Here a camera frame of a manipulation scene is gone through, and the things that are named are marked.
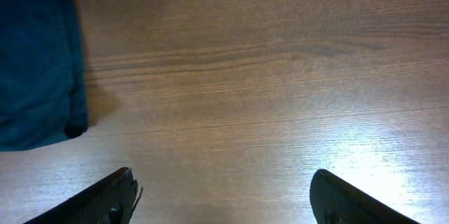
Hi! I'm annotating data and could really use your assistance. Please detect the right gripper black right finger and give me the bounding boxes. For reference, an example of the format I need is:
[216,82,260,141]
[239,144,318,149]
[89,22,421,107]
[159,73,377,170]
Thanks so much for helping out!
[309,169,417,224]

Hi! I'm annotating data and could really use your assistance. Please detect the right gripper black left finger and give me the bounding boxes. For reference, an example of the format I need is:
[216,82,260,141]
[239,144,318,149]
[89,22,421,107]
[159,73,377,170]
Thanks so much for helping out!
[25,167,139,224]

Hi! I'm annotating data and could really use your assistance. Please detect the dark blue shorts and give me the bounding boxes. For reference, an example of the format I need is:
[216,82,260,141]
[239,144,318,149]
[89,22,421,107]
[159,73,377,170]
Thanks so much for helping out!
[1,0,89,152]

